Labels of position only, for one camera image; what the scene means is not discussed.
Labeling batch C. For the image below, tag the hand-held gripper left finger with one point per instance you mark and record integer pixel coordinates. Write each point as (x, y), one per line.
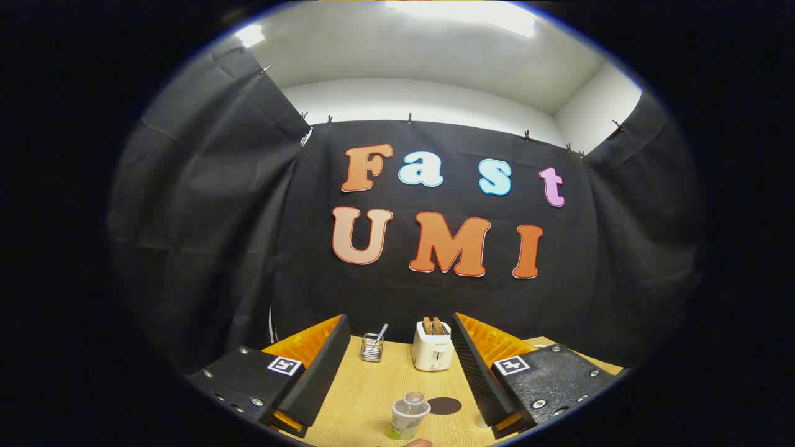
(323, 366)

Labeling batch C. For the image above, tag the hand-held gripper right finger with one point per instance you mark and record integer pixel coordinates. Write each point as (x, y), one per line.
(475, 366)

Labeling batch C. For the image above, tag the dark brown round coaster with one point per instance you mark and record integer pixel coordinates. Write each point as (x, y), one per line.
(446, 406)

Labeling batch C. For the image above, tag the clear juice bottle white label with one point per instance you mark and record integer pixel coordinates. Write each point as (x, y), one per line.
(407, 419)

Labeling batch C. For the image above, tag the white toaster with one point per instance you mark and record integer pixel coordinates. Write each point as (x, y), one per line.
(431, 354)

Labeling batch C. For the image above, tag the wooden table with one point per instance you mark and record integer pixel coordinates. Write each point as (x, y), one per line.
(366, 397)

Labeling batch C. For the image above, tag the toast slice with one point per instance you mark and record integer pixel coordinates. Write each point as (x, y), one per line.
(428, 326)
(440, 326)

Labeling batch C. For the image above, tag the black backdrop cloth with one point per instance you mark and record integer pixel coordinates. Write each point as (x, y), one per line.
(248, 248)

